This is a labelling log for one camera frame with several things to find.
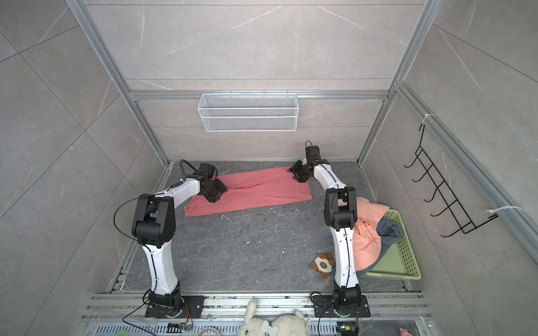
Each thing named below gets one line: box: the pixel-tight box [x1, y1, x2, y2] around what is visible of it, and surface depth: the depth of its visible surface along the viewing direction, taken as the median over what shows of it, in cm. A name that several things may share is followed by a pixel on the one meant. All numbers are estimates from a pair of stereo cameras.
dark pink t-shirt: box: [184, 166, 314, 217], surface depth 109 cm
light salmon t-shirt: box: [353, 196, 390, 273], surface depth 80 cm
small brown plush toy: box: [311, 252, 335, 279], surface depth 83 cm
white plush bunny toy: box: [237, 300, 311, 336], surface depth 64 cm
